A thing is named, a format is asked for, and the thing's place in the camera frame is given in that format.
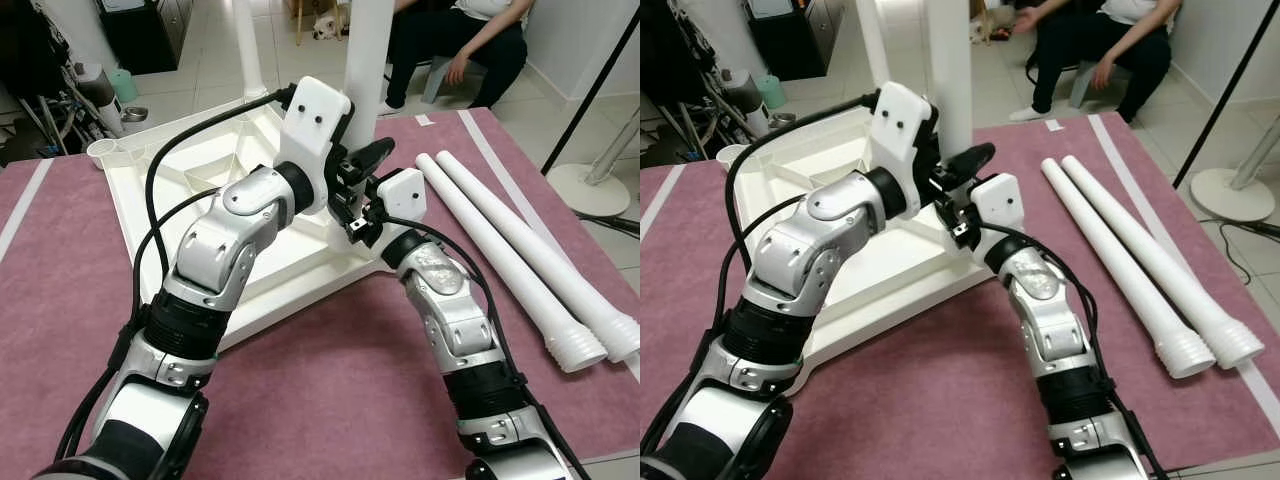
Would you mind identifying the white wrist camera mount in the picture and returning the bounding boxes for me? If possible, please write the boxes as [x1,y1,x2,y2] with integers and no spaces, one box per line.
[272,77,353,216]
[372,168,428,246]
[870,82,937,221]
[970,173,1023,251]

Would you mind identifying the black patterned hanging cloth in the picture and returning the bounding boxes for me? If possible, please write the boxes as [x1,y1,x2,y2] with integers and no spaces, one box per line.
[0,0,71,101]
[640,0,716,106]

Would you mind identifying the thin black pole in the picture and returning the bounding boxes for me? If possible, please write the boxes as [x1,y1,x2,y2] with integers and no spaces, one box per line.
[1172,20,1280,189]
[540,10,640,176]

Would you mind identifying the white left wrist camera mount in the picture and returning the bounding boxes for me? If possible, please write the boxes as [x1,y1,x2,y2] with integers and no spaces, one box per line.
[272,77,353,216]
[870,82,937,221]

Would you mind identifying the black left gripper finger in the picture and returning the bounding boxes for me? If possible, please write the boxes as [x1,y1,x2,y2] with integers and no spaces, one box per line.
[347,138,396,177]
[946,143,998,182]

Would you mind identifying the black cabinet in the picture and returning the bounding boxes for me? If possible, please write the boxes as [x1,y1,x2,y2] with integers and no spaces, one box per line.
[745,0,846,81]
[98,0,191,74]

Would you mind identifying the white plastic table top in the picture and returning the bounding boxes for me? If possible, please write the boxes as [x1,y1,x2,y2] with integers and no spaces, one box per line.
[715,100,1001,396]
[88,95,401,351]

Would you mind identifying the white floor fan stand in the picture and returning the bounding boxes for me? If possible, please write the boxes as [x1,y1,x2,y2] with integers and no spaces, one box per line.
[545,110,640,218]
[1190,115,1280,223]

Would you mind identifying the white plastic table leg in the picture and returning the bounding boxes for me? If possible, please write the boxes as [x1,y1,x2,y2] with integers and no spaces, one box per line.
[415,152,608,374]
[925,0,974,157]
[855,0,892,87]
[437,150,640,363]
[232,0,268,101]
[1040,157,1218,379]
[343,0,396,151]
[1062,155,1266,371]

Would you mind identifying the grey and white canister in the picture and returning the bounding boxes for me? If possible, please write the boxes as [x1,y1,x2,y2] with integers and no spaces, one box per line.
[72,62,123,136]
[720,68,771,141]

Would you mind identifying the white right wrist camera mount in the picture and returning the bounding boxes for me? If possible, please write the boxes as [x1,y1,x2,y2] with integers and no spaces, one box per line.
[970,173,1023,251]
[372,168,428,246]

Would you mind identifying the seated person in black trousers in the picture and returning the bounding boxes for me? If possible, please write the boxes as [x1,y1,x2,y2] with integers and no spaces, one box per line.
[385,0,531,111]
[1010,0,1181,126]

